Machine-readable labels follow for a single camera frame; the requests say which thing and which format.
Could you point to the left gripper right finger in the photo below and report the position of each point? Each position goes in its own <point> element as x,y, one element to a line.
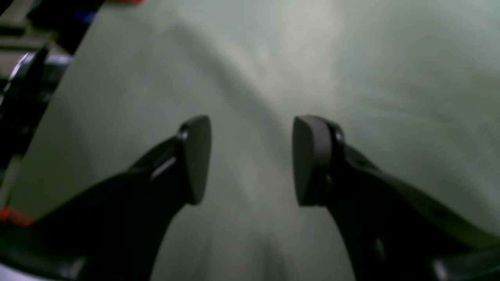
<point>391,230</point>

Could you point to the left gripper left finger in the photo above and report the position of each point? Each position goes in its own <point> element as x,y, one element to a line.
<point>113,230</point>

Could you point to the left red black clamp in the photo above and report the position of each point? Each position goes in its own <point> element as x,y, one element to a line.
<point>11,217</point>

